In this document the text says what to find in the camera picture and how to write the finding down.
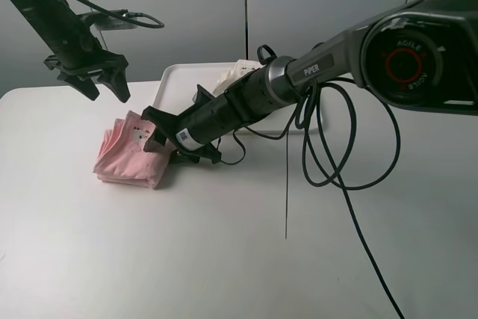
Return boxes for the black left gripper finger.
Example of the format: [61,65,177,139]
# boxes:
[57,72,99,101]
[97,68,131,102]

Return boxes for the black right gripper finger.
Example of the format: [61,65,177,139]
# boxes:
[141,106,179,152]
[170,140,222,164]

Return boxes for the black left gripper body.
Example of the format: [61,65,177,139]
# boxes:
[43,8,128,80]

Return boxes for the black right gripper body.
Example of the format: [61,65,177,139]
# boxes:
[174,85,258,151]

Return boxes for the pink terry towel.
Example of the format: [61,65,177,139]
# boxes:
[93,111,175,189]

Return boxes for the cream white terry towel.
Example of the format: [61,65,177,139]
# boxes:
[212,60,263,96]

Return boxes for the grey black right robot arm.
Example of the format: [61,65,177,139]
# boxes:
[142,0,477,163]

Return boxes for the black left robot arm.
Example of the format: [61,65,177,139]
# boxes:
[10,0,130,103]

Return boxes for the white rectangular plastic tray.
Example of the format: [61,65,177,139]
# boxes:
[150,61,323,137]

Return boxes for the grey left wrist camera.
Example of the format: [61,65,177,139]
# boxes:
[78,9,137,31]

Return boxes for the black left camera cable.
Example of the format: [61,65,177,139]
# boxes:
[22,0,165,29]

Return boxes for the thin black cable tie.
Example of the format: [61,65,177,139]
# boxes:
[285,111,296,240]

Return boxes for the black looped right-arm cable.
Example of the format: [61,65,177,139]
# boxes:
[220,44,403,319]

